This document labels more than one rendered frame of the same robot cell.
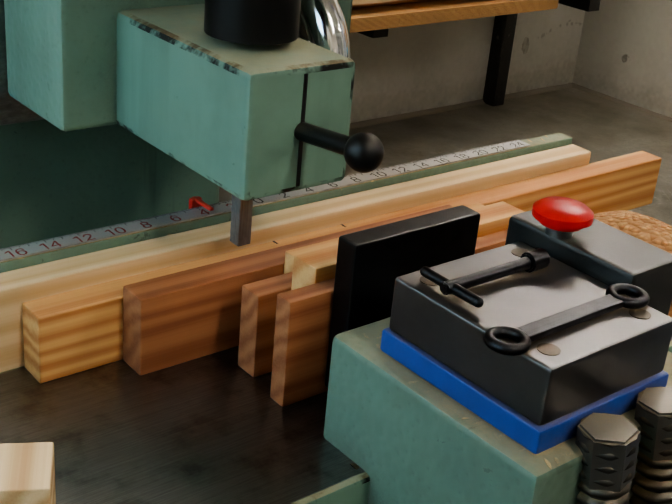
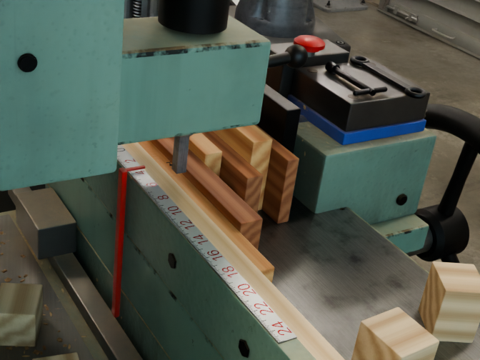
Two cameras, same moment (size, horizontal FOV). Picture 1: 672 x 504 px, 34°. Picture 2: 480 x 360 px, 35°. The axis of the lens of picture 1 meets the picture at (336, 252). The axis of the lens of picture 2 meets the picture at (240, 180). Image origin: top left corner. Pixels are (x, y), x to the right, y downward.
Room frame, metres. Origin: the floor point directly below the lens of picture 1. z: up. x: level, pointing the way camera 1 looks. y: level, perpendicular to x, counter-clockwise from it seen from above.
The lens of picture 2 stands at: (0.47, 0.59, 1.25)
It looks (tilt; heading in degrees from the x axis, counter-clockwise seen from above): 29 degrees down; 276
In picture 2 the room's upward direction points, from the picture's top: 8 degrees clockwise
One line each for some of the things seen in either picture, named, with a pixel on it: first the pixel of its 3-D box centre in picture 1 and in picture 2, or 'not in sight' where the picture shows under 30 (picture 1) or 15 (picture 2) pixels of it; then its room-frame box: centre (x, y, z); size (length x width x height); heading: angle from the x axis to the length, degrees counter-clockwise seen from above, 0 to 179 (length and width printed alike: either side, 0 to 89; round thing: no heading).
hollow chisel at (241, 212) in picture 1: (242, 203); (181, 143); (0.58, 0.06, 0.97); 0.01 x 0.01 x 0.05; 41
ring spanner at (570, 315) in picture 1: (570, 317); (386, 76); (0.42, -0.10, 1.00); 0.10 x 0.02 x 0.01; 131
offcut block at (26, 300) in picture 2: not in sight; (18, 314); (0.69, 0.12, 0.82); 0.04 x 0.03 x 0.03; 105
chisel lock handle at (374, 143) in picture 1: (335, 138); (273, 58); (0.52, 0.01, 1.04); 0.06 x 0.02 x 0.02; 41
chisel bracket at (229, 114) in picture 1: (230, 106); (162, 83); (0.60, 0.07, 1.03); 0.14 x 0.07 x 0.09; 41
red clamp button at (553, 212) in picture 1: (562, 213); (309, 43); (0.50, -0.11, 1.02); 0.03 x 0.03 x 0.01
